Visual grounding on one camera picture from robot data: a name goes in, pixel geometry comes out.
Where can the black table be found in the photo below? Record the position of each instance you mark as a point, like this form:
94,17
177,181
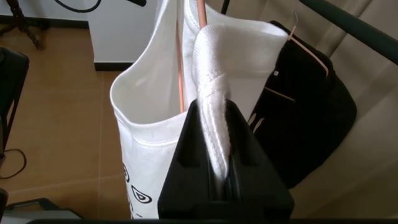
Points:
12,71

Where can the black shorts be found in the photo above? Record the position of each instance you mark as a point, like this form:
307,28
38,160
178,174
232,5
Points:
304,130

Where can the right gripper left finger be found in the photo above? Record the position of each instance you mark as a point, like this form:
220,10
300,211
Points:
186,183

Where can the dark wooden stand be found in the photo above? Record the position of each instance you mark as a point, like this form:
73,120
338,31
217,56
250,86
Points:
17,12

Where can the black clothes rack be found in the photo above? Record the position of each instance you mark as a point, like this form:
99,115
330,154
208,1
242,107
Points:
357,28

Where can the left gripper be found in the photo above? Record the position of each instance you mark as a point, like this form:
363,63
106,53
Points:
136,2

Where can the pink clothes hanger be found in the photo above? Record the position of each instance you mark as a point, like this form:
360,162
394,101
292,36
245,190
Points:
291,34
202,14

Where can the white garment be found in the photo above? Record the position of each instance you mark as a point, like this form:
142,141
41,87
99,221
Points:
149,93

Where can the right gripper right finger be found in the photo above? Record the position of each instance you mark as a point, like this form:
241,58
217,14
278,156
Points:
261,186

